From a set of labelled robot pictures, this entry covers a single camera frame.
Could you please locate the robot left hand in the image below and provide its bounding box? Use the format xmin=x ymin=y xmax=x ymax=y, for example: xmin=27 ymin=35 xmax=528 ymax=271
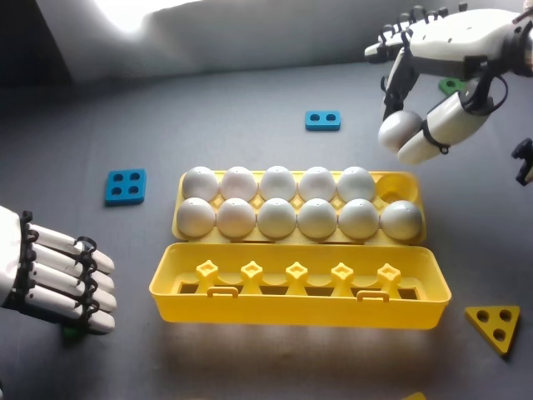
xmin=0 ymin=203 xmax=117 ymax=337

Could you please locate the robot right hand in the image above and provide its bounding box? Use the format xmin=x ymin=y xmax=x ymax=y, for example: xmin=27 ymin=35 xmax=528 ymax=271
xmin=364 ymin=2 xmax=521 ymax=166

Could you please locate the white plastic egg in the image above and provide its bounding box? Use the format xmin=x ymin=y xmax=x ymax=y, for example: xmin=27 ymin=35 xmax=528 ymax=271
xmin=297 ymin=165 xmax=336 ymax=201
xmin=258 ymin=165 xmax=298 ymax=200
xmin=182 ymin=166 xmax=221 ymax=200
xmin=377 ymin=110 xmax=424 ymax=152
xmin=336 ymin=166 xmax=376 ymax=201
xmin=337 ymin=197 xmax=381 ymax=241
xmin=176 ymin=197 xmax=217 ymax=238
xmin=296 ymin=197 xmax=338 ymax=240
xmin=379 ymin=199 xmax=424 ymax=242
xmin=216 ymin=197 xmax=257 ymax=239
xmin=220 ymin=166 xmax=258 ymax=200
xmin=257 ymin=197 xmax=297 ymax=240

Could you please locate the yellow egg carton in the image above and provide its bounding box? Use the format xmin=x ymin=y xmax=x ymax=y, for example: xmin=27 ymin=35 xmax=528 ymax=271
xmin=148 ymin=168 xmax=453 ymax=331

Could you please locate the green four-hole block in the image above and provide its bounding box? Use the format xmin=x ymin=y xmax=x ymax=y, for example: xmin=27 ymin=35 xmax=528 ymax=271
xmin=438 ymin=77 xmax=468 ymax=98

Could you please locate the blue four-hole block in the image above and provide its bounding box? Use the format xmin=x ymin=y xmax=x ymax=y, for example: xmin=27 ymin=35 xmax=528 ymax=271
xmin=103 ymin=167 xmax=147 ymax=208

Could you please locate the blue two-hole block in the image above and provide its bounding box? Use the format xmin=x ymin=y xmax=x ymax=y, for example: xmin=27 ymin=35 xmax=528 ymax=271
xmin=304 ymin=110 xmax=342 ymax=132

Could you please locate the white cloth backdrop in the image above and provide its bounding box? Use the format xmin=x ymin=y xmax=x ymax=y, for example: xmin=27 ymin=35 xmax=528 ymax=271
xmin=35 ymin=0 xmax=533 ymax=83

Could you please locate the grey table cloth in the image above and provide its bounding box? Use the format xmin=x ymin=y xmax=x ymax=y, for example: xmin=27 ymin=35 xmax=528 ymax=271
xmin=0 ymin=49 xmax=533 ymax=400

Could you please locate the yellow triangle three-hole block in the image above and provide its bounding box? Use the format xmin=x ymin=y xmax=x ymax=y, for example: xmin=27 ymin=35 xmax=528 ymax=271
xmin=464 ymin=305 xmax=522 ymax=356

